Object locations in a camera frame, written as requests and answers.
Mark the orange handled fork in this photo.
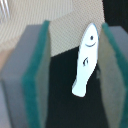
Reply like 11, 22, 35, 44
0, 0, 10, 23

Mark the beige woven placemat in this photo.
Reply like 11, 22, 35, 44
0, 0, 105, 68

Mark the gripper grey green right finger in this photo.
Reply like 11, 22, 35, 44
99, 23, 128, 128

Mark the gripper grey green left finger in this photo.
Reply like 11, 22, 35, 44
0, 21, 51, 128

